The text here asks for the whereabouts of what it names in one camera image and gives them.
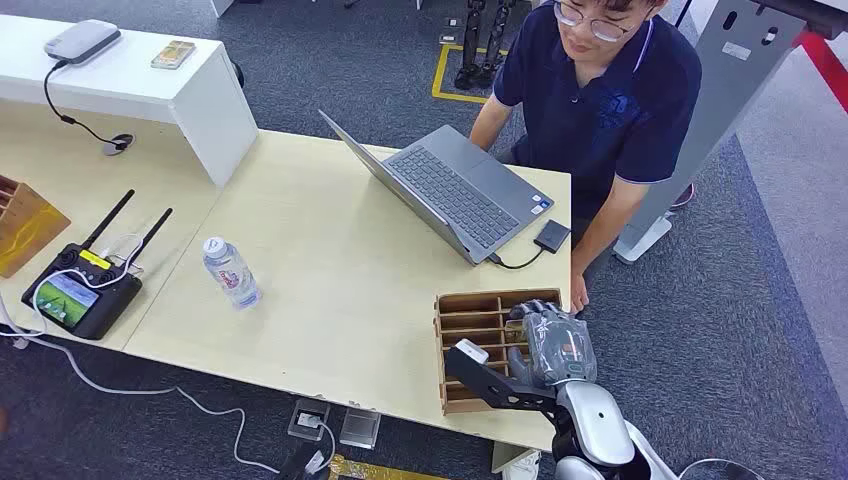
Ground person's left hand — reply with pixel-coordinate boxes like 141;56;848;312
568;270;591;316

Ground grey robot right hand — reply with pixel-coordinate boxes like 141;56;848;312
506;299;598;390

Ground wooden compartment card organizer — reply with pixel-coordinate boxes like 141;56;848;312
433;288;563;416

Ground person's shoe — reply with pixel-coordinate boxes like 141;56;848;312
669;182;697;212

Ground person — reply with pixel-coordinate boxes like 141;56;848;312
468;0;704;316

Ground person's glasses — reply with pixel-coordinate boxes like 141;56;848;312
553;1;655;44

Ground small patterned card pack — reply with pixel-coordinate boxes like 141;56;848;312
150;40;197;71

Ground small black external drive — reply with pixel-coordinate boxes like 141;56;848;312
533;219;572;255

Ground white shoe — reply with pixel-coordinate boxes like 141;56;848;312
501;450;543;480

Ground grey open laptop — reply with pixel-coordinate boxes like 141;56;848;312
317;109;555;266

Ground clear socket cover plate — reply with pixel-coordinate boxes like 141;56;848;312
339;407;383;451

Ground grey metal stand column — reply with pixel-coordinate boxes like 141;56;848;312
612;0;848;266

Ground gold floor tape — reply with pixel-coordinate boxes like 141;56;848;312
329;454;452;480

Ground floor socket box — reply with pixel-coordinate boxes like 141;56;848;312
287;398;331;443

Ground black robot leg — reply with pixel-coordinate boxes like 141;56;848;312
476;0;517;91
454;0;488;91

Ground clear plastic water bottle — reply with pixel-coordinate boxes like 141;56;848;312
201;236;263;311

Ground red bar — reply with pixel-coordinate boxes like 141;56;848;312
794;29;848;114

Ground black controller with antennas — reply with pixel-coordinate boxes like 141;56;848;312
21;189;174;341

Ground white desk riser shelf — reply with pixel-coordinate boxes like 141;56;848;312
0;14;260;188

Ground brown wooden slotted box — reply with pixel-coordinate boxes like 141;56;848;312
0;174;72;280

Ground grey flat router device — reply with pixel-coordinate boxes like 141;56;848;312
43;19;123;66

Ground short black drive cable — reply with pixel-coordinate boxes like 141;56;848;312
488;247;546;272

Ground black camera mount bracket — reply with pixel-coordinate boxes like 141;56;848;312
444;345;559;413

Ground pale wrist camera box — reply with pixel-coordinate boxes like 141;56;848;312
455;338;491;365

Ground thin pale floor cable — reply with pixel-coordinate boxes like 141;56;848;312
676;457;766;480

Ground long white cable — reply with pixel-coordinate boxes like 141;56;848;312
0;233;283;477

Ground grey desk cable grommet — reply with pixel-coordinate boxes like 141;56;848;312
102;133;136;158

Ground black router cable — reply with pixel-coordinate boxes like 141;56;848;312
42;60;130;148

